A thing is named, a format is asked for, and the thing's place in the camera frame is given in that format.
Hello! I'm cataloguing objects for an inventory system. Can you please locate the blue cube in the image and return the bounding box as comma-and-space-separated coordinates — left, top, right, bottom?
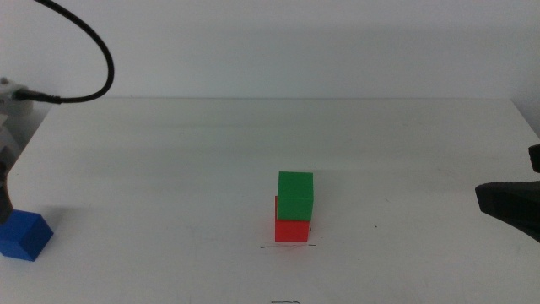
0, 209, 55, 263

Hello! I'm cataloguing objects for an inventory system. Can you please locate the green cube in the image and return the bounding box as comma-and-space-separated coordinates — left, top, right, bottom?
276, 171, 315, 222

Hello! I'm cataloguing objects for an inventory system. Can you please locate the red cube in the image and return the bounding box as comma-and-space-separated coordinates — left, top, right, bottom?
273, 195, 312, 243

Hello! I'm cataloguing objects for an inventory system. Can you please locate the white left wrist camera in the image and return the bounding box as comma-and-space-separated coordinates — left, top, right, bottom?
0, 76, 35, 116

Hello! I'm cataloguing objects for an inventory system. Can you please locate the black left camera cable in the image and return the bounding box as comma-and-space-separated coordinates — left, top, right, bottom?
13, 0, 116, 106

